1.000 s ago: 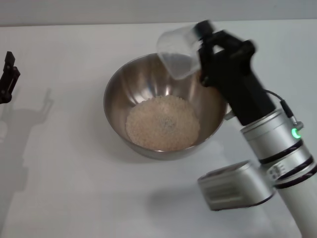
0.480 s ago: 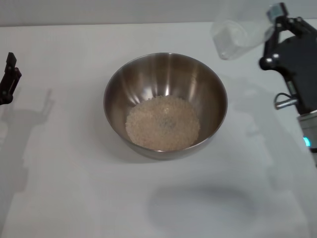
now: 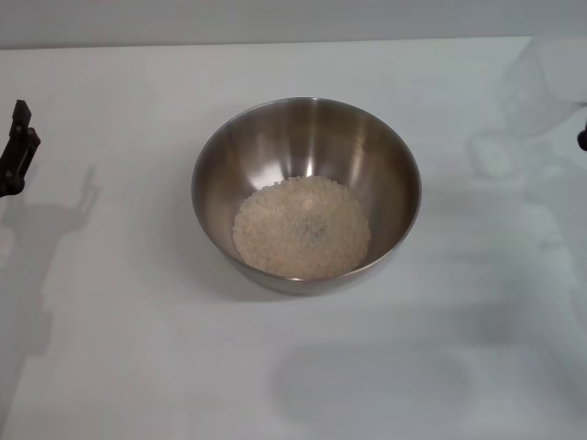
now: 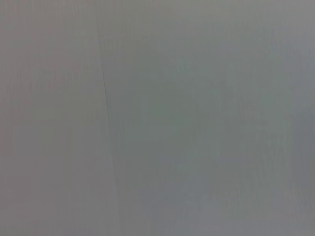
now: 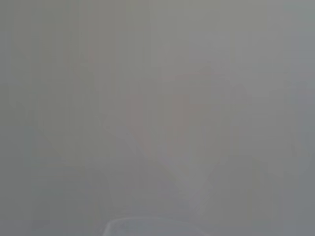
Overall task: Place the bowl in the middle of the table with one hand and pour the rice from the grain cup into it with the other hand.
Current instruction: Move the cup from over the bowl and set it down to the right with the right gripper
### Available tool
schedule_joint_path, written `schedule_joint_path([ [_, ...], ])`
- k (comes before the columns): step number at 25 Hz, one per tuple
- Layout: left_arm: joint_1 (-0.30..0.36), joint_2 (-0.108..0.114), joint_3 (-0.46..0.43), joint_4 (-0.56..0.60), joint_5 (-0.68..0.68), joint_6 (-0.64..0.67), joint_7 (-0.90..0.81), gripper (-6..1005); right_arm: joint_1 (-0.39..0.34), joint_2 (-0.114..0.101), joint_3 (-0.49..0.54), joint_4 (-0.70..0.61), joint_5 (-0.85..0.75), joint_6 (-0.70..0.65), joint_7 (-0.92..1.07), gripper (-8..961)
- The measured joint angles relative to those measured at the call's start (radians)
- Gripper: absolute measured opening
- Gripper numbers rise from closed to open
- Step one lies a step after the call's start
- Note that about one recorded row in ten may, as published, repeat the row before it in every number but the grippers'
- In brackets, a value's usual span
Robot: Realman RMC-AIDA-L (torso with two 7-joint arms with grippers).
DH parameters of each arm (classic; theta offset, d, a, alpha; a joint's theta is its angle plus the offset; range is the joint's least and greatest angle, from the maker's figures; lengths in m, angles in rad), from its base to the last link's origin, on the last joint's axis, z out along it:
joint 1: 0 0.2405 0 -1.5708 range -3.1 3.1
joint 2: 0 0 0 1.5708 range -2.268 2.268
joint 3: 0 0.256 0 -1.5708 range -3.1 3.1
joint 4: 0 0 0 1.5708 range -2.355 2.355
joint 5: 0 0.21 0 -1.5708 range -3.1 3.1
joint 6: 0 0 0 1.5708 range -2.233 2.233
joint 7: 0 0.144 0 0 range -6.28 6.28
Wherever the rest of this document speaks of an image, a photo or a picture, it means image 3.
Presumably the clear plastic measuring cup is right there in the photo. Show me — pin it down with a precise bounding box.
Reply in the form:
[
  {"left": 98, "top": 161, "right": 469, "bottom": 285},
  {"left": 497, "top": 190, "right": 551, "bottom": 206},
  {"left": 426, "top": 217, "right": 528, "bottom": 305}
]
[{"left": 470, "top": 36, "right": 587, "bottom": 179}]

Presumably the stainless steel mixing bowl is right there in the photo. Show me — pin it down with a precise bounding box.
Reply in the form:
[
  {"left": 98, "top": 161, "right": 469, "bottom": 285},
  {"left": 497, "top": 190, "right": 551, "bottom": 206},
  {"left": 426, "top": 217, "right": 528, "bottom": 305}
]
[{"left": 190, "top": 95, "right": 422, "bottom": 296}]

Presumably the white uncooked rice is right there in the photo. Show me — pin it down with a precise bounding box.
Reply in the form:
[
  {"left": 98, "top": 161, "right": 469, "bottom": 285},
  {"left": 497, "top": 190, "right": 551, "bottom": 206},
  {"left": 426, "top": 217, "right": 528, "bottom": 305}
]
[{"left": 232, "top": 176, "right": 371, "bottom": 281}]

